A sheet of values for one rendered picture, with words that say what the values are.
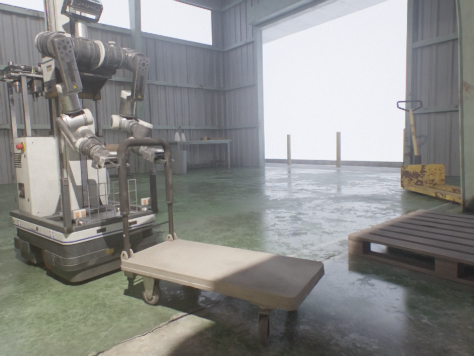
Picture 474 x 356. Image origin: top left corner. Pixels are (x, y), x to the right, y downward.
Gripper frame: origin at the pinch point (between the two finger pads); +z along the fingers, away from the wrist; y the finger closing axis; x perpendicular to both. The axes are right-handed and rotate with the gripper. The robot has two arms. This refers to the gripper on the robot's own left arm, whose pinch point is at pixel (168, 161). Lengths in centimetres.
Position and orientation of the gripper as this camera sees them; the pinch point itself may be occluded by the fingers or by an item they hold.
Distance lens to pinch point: 186.7
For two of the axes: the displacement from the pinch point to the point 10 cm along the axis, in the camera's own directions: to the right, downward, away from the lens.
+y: -5.2, 0.9, -8.5
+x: 2.6, -9.3, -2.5
